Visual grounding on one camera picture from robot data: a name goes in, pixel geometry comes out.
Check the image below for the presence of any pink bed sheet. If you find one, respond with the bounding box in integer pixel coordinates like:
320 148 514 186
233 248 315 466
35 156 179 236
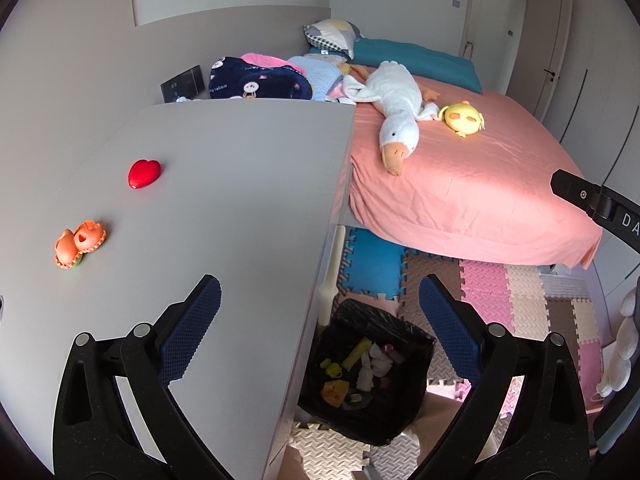
349 78 602 268

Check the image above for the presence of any teal pillow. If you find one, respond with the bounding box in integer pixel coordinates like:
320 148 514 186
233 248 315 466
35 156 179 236
352 38 483 94

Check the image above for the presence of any white goose plush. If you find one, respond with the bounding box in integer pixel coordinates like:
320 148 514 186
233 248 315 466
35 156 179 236
342 61 439 177

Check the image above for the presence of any black trash bin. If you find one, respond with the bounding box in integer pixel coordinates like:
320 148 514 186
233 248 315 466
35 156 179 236
298 299 435 446

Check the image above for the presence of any pink garment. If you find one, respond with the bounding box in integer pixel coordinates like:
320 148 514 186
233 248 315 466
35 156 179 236
241 52 288 68

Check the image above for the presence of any black wall socket panel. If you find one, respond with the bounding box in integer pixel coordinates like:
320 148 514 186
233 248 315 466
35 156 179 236
160 65 205 103

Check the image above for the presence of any white plush toy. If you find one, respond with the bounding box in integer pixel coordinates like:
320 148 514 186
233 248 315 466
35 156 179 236
596 287 639 398

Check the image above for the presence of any navy fleece blanket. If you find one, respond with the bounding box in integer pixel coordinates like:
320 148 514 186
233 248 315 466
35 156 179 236
208 56 314 100

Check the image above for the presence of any colourful foam floor mat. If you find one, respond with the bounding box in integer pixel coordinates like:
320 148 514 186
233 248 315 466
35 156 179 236
298 228 590 479

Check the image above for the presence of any yellow chick plush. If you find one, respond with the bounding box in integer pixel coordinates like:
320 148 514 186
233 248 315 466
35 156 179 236
438 101 485 138

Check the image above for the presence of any red heart toy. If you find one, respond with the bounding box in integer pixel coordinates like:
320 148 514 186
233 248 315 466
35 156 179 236
127 159 162 190

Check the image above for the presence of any checkered patchwork pillow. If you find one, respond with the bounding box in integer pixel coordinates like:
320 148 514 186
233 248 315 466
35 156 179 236
303 18 362 58

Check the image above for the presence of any wardrobe door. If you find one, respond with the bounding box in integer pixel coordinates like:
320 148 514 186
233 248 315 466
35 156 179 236
461 0 527 94

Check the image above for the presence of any light blue knitted blanket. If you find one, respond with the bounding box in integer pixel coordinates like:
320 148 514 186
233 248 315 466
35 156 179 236
288 54 343 101

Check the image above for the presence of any orange scalloped plastic toy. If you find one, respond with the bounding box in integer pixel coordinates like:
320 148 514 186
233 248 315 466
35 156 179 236
54 220 106 269

